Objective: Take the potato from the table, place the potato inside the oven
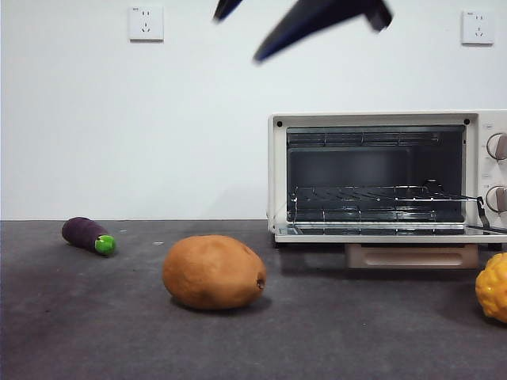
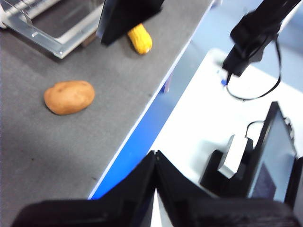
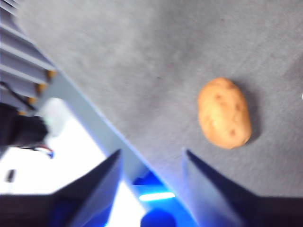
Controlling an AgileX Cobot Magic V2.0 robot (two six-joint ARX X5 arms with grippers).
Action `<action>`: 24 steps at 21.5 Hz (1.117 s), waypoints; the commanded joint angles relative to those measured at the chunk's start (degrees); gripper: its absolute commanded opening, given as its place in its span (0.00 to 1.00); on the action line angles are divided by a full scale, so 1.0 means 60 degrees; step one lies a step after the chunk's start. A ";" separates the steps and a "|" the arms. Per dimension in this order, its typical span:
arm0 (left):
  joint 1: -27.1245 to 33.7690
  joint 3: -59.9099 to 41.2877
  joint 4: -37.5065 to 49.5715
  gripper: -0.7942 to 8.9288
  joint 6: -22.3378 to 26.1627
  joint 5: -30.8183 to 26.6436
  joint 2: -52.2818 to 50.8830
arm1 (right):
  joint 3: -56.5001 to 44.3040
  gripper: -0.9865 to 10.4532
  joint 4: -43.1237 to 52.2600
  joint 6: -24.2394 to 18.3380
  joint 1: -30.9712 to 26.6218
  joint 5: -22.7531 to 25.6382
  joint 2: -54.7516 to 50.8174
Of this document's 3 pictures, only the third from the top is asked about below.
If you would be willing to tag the brown potato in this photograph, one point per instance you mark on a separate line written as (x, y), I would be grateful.
(223, 113)

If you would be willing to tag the grey ribbed panel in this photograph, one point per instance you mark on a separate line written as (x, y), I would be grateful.
(16, 59)

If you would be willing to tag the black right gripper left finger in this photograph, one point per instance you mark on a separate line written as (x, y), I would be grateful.
(71, 208)

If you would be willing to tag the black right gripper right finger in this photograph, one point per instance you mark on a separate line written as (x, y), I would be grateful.
(225, 203)

